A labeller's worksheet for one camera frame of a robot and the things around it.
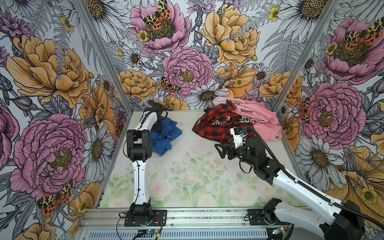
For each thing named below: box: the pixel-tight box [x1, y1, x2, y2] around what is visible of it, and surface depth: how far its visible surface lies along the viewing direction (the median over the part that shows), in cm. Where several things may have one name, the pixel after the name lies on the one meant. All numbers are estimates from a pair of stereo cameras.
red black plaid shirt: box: [192, 100, 256, 146], surface depth 110 cm
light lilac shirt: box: [212, 96, 232, 106], surface depth 114 cm
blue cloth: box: [150, 116, 183, 157], surface depth 98 cm
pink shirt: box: [231, 99, 283, 142], surface depth 107 cm
